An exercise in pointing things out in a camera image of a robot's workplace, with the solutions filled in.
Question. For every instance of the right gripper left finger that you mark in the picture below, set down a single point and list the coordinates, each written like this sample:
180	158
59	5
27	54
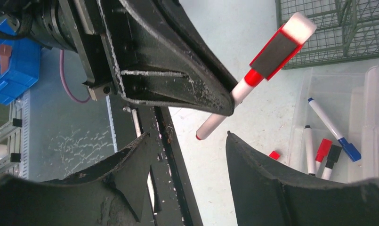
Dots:
108	193

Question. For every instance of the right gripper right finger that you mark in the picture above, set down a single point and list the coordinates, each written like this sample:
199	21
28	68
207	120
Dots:
268	193

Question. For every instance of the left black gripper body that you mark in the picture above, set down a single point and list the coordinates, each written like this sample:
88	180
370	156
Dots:
73	25

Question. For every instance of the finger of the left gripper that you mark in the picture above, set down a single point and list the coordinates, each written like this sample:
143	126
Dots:
158	58

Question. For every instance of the red cap marker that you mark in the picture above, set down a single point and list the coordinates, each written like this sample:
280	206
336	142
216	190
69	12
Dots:
322	152
274	155
283	46

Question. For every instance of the black cap marker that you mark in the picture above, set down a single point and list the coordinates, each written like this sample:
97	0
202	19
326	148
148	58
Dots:
332	159
311	167

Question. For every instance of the blue cap whiteboard marker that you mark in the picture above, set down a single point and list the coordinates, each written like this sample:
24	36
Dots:
349	148

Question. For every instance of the white plastic drawer organizer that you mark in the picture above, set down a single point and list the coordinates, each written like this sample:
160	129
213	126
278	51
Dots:
351	100

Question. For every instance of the blue plastic storage box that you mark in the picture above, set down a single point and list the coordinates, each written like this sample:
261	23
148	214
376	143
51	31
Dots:
23	69

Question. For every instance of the black front rail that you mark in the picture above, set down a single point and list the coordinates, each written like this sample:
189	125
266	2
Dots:
169	199

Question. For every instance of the green wire mesh basket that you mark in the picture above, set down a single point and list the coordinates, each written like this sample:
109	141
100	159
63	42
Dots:
347	30

